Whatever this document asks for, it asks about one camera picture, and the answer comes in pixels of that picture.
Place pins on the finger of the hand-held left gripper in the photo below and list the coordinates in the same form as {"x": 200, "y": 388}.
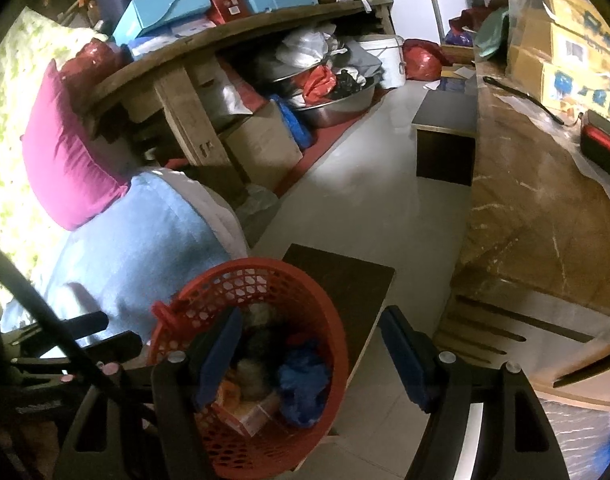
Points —
{"x": 112, "y": 345}
{"x": 85, "y": 321}

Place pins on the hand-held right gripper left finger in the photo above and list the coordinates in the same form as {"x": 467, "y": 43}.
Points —
{"x": 217, "y": 355}

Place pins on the blue foil wrapper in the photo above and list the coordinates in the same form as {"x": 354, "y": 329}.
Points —
{"x": 305, "y": 380}

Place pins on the grey cloth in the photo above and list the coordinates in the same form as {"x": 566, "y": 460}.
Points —
{"x": 362, "y": 60}

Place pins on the orange packet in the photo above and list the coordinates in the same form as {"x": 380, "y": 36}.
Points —
{"x": 235, "y": 400}

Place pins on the yellow printed carton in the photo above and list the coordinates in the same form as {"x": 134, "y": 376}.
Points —
{"x": 560, "y": 77}
{"x": 580, "y": 15}

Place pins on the purple bag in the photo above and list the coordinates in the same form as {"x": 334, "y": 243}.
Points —
{"x": 457, "y": 37}

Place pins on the pink pillow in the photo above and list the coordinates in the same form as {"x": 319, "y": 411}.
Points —
{"x": 70, "y": 160}

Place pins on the white blue package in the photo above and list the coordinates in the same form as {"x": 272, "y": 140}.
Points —
{"x": 175, "y": 35}

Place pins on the red floor mat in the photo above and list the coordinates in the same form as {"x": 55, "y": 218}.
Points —
{"x": 330, "y": 136}

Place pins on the metal basin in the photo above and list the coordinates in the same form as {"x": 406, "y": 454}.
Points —
{"x": 335, "y": 109}

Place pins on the red plastic basket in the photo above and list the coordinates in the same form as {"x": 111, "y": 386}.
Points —
{"x": 295, "y": 280}

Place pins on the black plastic bag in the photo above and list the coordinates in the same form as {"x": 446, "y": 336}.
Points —
{"x": 350, "y": 82}

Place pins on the brown cardboard box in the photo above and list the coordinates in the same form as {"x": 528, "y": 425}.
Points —
{"x": 262, "y": 147}

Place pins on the white papers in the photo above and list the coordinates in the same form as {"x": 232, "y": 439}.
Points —
{"x": 450, "y": 72}

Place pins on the green cloth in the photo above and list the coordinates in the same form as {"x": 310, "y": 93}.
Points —
{"x": 492, "y": 30}

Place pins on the clear plastic bag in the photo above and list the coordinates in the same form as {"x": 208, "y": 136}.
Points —
{"x": 257, "y": 205}

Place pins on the wide dark stool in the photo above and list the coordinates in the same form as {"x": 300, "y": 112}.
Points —
{"x": 350, "y": 285}

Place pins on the small light blue box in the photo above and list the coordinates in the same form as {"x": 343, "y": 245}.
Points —
{"x": 160, "y": 7}

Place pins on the red black case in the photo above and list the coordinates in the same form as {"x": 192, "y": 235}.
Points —
{"x": 605, "y": 145}

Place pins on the wooden shelf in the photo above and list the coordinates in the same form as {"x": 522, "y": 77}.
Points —
{"x": 185, "y": 95}

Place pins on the large red plastic bag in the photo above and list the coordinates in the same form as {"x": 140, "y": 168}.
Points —
{"x": 92, "y": 67}
{"x": 425, "y": 60}

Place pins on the light blue blanket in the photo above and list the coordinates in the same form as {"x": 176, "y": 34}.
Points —
{"x": 135, "y": 250}

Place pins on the small dark stool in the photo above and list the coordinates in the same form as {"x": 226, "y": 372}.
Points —
{"x": 447, "y": 135}

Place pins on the white plastic bag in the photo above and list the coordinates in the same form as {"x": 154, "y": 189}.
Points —
{"x": 305, "y": 42}

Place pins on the blue plastic bag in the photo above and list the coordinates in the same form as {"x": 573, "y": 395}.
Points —
{"x": 295, "y": 125}

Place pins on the white bucket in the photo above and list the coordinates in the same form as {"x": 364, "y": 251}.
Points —
{"x": 385, "y": 57}

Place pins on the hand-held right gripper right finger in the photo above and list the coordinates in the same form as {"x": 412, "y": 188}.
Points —
{"x": 410, "y": 360}

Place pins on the brown marble table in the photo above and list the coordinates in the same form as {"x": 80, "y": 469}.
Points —
{"x": 525, "y": 200}

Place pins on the small red plastic bag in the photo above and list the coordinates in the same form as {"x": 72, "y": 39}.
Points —
{"x": 317, "y": 82}

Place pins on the dark red cloth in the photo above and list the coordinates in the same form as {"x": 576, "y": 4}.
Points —
{"x": 477, "y": 15}

